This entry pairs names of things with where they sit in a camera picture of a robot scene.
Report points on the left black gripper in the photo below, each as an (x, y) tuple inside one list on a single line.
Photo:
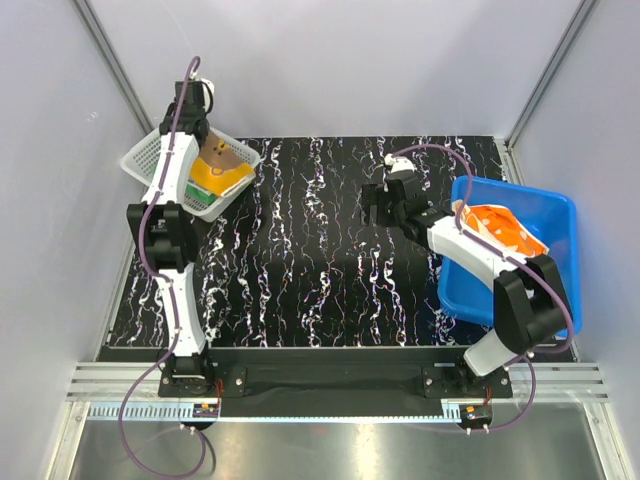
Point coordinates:
[(203, 111)]

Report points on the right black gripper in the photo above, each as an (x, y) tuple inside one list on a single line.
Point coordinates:
[(373, 195)]

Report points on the blue plastic bin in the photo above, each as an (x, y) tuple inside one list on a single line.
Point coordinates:
[(550, 216)]

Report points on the aluminium frame rail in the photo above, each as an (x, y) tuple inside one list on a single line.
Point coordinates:
[(120, 391)]

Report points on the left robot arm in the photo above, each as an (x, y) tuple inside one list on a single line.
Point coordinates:
[(167, 243)]

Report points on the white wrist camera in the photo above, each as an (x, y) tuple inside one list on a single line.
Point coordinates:
[(208, 89), (394, 164)]

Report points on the orange floral towel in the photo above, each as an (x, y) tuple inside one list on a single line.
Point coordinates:
[(497, 224)]

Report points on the green microfiber towel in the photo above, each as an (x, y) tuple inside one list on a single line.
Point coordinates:
[(200, 194)]

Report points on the white perforated plastic basket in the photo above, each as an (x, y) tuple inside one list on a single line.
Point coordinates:
[(142, 160)]

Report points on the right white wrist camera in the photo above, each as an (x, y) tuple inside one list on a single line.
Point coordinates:
[(394, 164)]

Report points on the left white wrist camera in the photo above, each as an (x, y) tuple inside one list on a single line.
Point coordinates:
[(208, 89)]

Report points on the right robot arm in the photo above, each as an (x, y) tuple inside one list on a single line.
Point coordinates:
[(530, 304)]

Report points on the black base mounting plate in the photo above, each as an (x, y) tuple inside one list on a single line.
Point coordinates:
[(332, 384)]

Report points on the brown yellow towel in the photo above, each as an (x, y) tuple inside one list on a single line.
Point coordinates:
[(218, 169)]

